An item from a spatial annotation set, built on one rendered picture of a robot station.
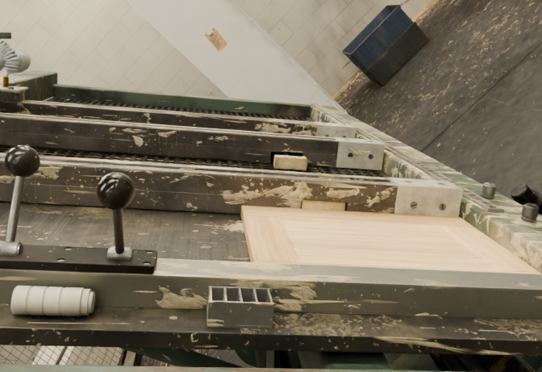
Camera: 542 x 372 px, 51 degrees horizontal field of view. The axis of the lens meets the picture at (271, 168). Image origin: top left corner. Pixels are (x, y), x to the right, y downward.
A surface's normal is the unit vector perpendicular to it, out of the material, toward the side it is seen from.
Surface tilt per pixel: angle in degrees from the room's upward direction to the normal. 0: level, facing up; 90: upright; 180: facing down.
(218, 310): 89
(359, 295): 90
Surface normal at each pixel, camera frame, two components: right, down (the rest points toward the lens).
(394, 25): 0.08, 0.27
